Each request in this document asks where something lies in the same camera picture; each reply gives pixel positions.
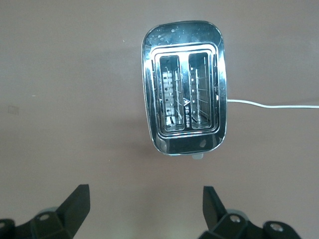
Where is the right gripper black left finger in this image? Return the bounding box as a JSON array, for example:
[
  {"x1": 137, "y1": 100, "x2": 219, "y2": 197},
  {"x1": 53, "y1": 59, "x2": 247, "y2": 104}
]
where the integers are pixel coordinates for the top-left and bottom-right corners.
[{"x1": 0, "y1": 184, "x2": 90, "y2": 239}]

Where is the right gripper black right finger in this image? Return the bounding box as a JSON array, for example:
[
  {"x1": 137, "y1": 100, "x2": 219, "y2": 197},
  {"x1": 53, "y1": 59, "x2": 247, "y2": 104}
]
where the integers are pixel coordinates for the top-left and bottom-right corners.
[{"x1": 199, "y1": 185, "x2": 302, "y2": 239}]

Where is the chrome two-slot toaster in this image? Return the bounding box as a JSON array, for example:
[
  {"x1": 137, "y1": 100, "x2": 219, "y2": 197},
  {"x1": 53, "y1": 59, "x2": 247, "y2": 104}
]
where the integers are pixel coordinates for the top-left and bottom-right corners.
[{"x1": 141, "y1": 20, "x2": 228, "y2": 160}]

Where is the white toaster power cord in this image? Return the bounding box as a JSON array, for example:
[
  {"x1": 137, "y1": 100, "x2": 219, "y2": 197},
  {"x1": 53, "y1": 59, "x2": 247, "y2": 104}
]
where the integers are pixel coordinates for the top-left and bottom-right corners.
[{"x1": 226, "y1": 99, "x2": 319, "y2": 110}]

